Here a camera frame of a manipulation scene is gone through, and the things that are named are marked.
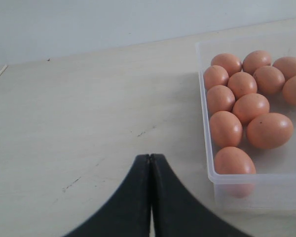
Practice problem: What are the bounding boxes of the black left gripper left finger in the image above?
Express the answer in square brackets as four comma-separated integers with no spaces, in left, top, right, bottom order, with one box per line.
[66,155,150,237]

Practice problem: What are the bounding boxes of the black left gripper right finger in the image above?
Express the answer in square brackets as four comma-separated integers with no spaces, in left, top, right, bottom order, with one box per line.
[150,154,249,237]

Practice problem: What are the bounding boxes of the clear plastic tray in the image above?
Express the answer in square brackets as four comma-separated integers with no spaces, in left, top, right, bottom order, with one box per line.
[196,36,296,210]

